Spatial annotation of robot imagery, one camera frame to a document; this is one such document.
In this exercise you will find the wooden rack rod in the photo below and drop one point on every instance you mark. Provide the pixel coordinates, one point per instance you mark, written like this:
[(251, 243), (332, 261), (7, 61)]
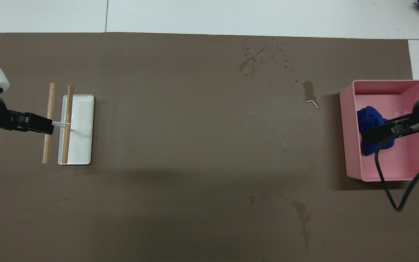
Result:
[(69, 105), (51, 98)]

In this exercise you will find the blue towel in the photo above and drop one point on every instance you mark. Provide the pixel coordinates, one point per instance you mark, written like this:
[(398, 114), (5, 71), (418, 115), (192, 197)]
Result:
[(371, 116)]

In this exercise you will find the pink plastic bin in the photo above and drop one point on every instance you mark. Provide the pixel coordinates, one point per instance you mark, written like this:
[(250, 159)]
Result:
[(413, 160)]

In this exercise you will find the brown table mat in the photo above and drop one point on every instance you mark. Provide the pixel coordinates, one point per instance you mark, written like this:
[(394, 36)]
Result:
[(176, 127)]

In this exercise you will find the white rack with wooden rods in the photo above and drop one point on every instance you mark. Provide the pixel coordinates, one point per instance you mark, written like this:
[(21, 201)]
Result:
[(82, 138)]

